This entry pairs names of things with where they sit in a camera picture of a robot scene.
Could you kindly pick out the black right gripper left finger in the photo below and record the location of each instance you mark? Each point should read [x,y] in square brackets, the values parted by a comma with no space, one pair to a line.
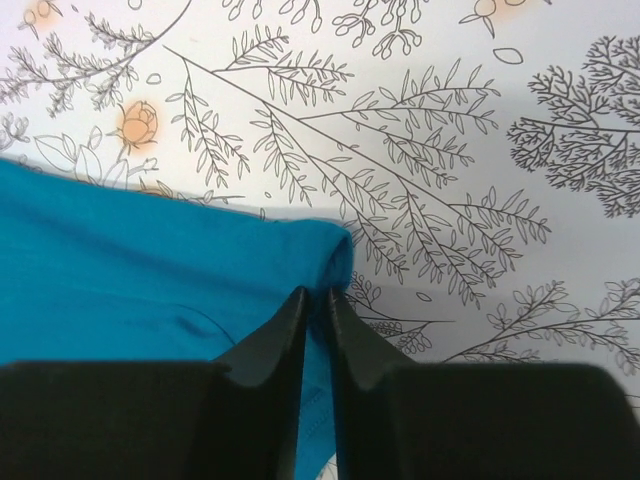
[234,417]

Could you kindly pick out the floral patterned table mat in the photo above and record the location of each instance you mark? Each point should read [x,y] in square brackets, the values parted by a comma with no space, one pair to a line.
[483,156]

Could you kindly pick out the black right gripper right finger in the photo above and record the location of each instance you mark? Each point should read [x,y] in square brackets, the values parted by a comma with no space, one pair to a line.
[396,418]

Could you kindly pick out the blue t shirt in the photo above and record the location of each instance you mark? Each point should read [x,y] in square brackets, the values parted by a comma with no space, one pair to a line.
[92,273]

